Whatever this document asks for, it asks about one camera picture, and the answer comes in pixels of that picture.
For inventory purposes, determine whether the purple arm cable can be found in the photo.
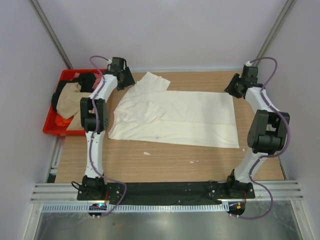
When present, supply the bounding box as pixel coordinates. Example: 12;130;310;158
228;56;292;220
89;55;128;218

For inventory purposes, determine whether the red plastic bin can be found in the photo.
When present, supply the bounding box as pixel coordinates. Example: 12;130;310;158
42;69;99;137

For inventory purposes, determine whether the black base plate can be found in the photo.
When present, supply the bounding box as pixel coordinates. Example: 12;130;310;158
76;181;256;206

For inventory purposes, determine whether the grey right corner post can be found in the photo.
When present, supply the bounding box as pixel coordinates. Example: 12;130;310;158
255;0;297;59

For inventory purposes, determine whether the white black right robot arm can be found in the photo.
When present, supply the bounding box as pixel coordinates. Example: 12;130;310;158
224;62;290;198

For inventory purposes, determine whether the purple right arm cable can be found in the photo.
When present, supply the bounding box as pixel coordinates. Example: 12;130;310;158
228;56;292;220

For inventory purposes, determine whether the beige t-shirt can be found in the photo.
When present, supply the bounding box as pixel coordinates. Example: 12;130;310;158
57;83;91;131

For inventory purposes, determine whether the pink t-shirt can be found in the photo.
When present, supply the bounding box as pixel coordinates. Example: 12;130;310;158
72;72;102;93

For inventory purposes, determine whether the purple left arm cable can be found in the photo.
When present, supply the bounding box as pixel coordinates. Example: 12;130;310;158
89;55;128;218

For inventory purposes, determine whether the aluminium rail frame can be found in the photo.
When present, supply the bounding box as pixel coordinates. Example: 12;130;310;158
24;180;317;240

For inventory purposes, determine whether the white t-shirt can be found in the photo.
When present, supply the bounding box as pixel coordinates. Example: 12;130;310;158
108;72;240;149

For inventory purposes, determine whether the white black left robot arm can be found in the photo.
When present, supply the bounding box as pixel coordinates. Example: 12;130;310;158
77;57;135;201

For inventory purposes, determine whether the black t-shirt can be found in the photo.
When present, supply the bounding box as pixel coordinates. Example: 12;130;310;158
51;72;97;114

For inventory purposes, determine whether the orange t-shirt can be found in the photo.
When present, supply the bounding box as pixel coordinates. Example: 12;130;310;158
55;114;74;127

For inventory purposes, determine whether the grey metal corner post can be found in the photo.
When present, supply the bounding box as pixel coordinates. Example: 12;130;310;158
29;0;73;69

